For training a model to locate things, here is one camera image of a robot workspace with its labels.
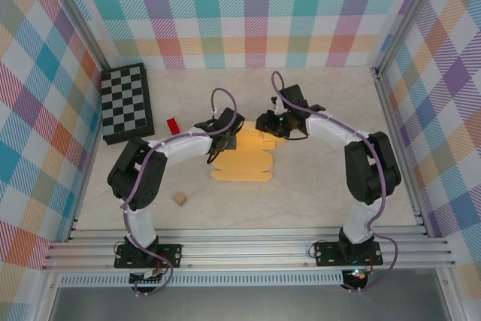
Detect wide aluminium mounting rail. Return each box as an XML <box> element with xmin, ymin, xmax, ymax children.
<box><xmin>40</xmin><ymin>227</ymin><xmax>458</xmax><ymax>271</ymax></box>

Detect black grey chessboard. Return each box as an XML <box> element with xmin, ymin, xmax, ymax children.
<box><xmin>100</xmin><ymin>62</ymin><xmax>155</xmax><ymax>147</ymax></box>

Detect slotted grey cable duct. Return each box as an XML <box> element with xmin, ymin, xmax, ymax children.
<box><xmin>59</xmin><ymin>274</ymin><xmax>345</xmax><ymax>288</ymax></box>

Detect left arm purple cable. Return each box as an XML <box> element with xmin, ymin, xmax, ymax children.
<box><xmin>120</xmin><ymin>87</ymin><xmax>241</xmax><ymax>298</ymax></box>

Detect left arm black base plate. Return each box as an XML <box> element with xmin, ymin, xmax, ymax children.
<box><xmin>113</xmin><ymin>244</ymin><xmax>183</xmax><ymax>270</ymax></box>

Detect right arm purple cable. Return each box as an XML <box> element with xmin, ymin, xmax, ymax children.
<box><xmin>271</xmin><ymin>71</ymin><xmax>399</xmax><ymax>294</ymax></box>

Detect aluminium side rail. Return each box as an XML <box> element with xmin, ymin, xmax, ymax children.
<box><xmin>370</xmin><ymin>67</ymin><xmax>431</xmax><ymax>238</ymax></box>

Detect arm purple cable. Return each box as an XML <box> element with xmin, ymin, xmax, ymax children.
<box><xmin>120</xmin><ymin>87</ymin><xmax>241</xmax><ymax>298</ymax></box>
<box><xmin>271</xmin><ymin>71</ymin><xmax>399</xmax><ymax>294</ymax></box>

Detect aluminium frame post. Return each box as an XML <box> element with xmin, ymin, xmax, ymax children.
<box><xmin>374</xmin><ymin>0</ymin><xmax>450</xmax><ymax>77</ymax></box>
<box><xmin>43</xmin><ymin>0</ymin><xmax>112</xmax><ymax>72</ymax></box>

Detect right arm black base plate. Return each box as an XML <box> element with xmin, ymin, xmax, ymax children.
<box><xmin>313</xmin><ymin>241</ymin><xmax>384</xmax><ymax>268</ymax></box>

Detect orange cardboard paper box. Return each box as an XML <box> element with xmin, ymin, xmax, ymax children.
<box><xmin>209</xmin><ymin>120</ymin><xmax>287</xmax><ymax>183</ymax></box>

